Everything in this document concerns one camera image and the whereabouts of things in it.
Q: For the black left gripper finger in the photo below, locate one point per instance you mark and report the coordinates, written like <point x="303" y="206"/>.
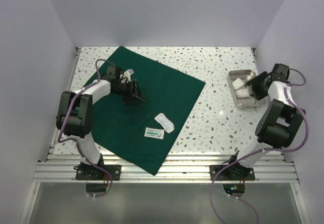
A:
<point x="137" y="94"/>
<point x="132" y="100"/>

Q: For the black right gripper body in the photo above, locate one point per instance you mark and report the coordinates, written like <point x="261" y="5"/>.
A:
<point x="257" y="87"/>

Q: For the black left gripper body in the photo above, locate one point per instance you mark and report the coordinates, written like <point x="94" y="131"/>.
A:
<point x="125" y="89"/>

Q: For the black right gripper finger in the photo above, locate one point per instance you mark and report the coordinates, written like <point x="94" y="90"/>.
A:
<point x="250" y="83"/>
<point x="254" y="94"/>

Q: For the white gauze pad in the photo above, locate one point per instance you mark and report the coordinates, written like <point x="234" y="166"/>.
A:
<point x="242" y="93"/>
<point x="238" y="84"/>

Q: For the stainless steel tray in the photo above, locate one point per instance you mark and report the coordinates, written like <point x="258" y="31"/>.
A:
<point x="244" y="103"/>

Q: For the green striped white packet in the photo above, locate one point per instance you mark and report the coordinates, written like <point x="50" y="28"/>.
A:
<point x="154" y="133"/>

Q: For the white crinkled sterile pouch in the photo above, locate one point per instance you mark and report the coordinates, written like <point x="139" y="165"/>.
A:
<point x="167" y="125"/>

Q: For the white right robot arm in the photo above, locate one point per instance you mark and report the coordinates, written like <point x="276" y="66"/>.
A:
<point x="278" y="126"/>

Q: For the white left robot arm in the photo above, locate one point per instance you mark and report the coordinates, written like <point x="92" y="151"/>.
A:
<point x="75" y="115"/>

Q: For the dark green surgical cloth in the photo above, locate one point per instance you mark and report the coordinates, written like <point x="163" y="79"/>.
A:
<point x="120" y="128"/>

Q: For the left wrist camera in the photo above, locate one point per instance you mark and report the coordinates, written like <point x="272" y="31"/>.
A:
<point x="117" y="73"/>

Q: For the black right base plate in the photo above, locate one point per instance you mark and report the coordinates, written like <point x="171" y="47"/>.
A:
<point x="233" y="173"/>

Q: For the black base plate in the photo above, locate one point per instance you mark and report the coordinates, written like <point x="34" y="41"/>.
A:
<point x="233" y="173"/>
<point x="89" y="172"/>

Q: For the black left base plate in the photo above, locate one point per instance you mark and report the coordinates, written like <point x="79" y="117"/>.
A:
<point x="89" y="172"/>

